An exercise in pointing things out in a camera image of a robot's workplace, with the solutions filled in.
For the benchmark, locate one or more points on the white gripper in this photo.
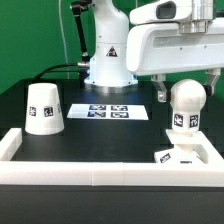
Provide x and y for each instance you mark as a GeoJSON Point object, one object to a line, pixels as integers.
{"type": "Point", "coordinates": [170, 36]}

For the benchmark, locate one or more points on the white lamp bulb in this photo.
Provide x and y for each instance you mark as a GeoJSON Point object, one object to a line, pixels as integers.
{"type": "Point", "coordinates": [188, 97]}

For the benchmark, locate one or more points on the white lamp base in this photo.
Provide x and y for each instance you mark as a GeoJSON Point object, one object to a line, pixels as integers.
{"type": "Point", "coordinates": [183, 150]}

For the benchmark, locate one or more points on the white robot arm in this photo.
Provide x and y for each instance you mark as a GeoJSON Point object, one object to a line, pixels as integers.
{"type": "Point", "coordinates": [108, 68]}

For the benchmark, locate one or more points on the white lamp shade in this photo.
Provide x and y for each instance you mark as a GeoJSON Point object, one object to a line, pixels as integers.
{"type": "Point", "coordinates": [44, 114]}

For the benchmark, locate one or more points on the white marker sheet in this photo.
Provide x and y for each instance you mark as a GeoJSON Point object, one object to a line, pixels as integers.
{"type": "Point", "coordinates": [107, 112]}

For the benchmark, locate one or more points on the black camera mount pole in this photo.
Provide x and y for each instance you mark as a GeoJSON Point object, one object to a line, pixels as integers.
{"type": "Point", "coordinates": [78, 7]}

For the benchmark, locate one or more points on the white fence frame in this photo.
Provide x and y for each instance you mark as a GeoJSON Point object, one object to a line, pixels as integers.
{"type": "Point", "coordinates": [210, 174]}

